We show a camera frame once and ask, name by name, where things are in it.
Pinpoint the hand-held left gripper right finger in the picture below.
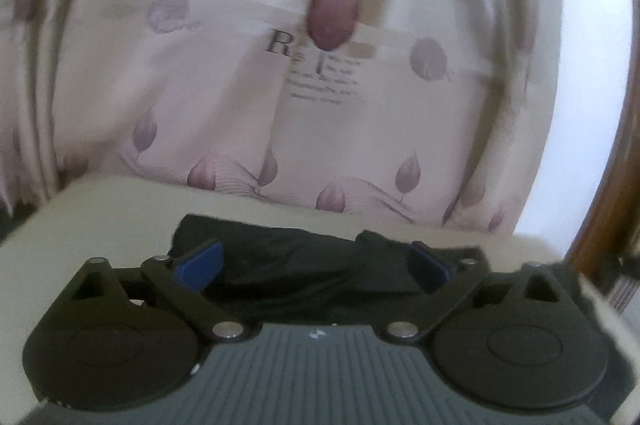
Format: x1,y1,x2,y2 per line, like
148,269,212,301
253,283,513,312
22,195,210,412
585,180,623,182
384,241,562,344

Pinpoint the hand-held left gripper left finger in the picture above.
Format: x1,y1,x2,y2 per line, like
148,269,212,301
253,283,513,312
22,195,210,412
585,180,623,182
72,240,245,344

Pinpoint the black garment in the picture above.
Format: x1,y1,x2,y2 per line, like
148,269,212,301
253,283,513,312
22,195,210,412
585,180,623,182
169,214,490,327

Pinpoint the brown wooden door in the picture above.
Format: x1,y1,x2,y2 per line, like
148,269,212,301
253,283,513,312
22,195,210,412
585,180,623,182
569,70,640,301

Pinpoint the pink leaf print curtain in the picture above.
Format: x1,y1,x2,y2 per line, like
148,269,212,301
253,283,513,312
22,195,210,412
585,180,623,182
0,0,568,232

